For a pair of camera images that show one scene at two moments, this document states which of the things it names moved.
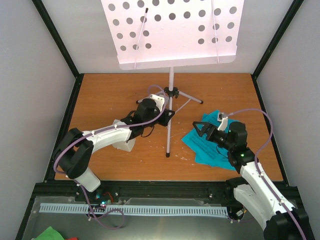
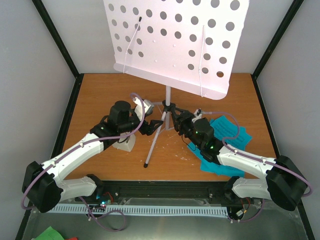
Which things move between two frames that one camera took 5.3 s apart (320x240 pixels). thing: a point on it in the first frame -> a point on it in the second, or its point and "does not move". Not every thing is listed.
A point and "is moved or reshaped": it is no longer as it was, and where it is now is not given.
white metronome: (125, 145) does not move
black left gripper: (164, 121) -> (144, 130)
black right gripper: (207, 125) -> (180, 119)
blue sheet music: (206, 152) is moved or reshaped
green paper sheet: (50, 233) does not move
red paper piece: (72, 238) does not move
